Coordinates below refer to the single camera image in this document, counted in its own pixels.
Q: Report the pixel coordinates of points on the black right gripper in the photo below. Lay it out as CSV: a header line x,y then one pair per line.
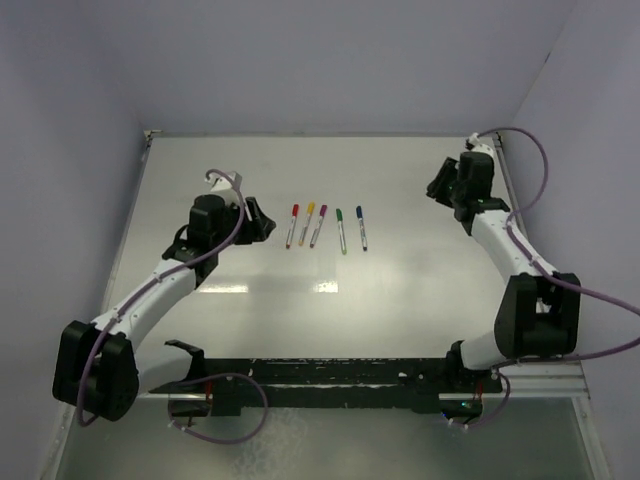
x,y
434,188

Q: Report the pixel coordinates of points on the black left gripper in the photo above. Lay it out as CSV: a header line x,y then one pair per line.
x,y
257,228

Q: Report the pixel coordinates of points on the white pen red end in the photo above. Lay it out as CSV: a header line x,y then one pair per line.
x,y
291,231

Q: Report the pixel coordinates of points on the white pen yellow end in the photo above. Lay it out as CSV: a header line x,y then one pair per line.
x,y
305,229

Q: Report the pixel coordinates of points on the white pen purple end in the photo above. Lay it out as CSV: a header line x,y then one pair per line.
x,y
316,231

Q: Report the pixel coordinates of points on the white pen blue end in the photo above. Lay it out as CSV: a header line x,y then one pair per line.
x,y
363,236

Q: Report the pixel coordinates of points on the white pen green end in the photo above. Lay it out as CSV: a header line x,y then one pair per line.
x,y
342,237

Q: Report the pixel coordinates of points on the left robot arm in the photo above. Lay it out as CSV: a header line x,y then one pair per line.
x,y
97,369

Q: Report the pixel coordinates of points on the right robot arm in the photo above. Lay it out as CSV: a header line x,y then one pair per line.
x,y
538,315

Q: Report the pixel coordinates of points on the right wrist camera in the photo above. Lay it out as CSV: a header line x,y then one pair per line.
x,y
473,143

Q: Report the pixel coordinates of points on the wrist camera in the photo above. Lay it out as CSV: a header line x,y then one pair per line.
x,y
473,143
221,181

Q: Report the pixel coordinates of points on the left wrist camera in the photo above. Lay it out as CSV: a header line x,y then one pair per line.
x,y
221,181

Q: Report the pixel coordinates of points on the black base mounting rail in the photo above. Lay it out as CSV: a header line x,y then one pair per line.
x,y
420,385

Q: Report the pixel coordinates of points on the aluminium extrusion rail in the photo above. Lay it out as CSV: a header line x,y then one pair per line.
x,y
546,380

